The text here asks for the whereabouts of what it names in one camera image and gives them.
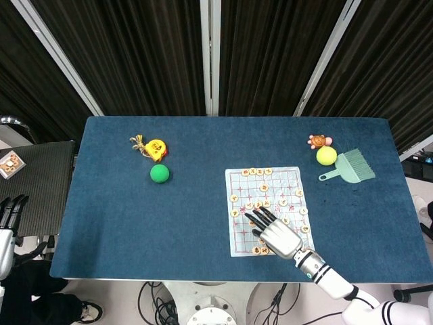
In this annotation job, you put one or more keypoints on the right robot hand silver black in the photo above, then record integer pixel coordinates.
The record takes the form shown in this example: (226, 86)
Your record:
(282, 238)

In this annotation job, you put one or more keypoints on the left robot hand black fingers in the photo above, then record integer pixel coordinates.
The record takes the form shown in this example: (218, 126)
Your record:
(11, 211)

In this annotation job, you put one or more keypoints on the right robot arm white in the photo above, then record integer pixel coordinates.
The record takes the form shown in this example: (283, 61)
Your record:
(333, 279)

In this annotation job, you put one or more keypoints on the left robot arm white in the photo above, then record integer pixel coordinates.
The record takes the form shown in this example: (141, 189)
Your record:
(5, 254)

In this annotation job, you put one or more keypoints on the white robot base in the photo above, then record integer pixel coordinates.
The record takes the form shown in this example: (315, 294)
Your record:
(211, 304)

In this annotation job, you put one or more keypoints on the small box of pieces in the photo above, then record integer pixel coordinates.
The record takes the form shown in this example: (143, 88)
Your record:
(11, 164)

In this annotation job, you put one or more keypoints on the white paper xiangqi board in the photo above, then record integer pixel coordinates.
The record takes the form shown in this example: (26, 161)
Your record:
(291, 183)

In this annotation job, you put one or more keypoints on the yellow tennis ball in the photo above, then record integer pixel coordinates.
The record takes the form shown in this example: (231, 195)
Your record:
(326, 156)

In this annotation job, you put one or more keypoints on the person leg black trousers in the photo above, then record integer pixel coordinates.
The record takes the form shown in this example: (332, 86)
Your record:
(37, 301)

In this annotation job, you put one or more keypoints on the mint green hand brush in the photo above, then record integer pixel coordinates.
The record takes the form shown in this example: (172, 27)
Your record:
(353, 167)

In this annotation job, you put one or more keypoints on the brown pink turtle toy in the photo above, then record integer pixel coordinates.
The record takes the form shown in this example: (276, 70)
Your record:
(318, 140)

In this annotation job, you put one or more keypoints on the black curtain panel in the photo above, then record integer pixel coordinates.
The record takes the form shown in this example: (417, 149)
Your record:
(23, 84)
(135, 57)
(389, 67)
(270, 57)

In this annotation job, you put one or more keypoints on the black and white sneaker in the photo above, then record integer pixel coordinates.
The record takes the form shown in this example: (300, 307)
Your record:
(92, 310)

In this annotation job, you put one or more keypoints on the blue fabric table cover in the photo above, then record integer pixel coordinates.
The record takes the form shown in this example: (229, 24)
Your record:
(152, 230)

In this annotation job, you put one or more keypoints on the green rubber ball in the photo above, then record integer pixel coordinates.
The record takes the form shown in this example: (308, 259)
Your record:
(159, 173)

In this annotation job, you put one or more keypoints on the white shoe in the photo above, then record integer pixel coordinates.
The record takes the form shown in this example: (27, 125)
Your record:
(423, 211)

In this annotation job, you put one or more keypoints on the white metal frame post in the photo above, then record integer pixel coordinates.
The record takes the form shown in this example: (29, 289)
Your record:
(61, 57)
(210, 57)
(324, 57)

